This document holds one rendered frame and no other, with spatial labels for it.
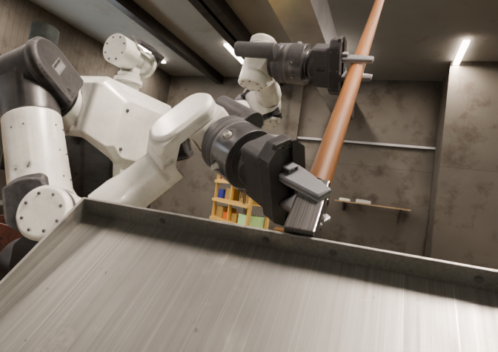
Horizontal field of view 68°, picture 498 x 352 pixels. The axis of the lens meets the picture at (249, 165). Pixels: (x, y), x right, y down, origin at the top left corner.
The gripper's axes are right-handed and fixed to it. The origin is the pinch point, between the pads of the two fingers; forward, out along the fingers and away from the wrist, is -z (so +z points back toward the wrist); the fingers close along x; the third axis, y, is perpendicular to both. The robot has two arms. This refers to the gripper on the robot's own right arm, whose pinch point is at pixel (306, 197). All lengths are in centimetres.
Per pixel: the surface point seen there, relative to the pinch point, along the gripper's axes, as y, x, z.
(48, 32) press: -52, 83, 628
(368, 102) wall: -757, 420, 585
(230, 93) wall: -528, 420, 935
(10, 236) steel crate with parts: 73, 175, 290
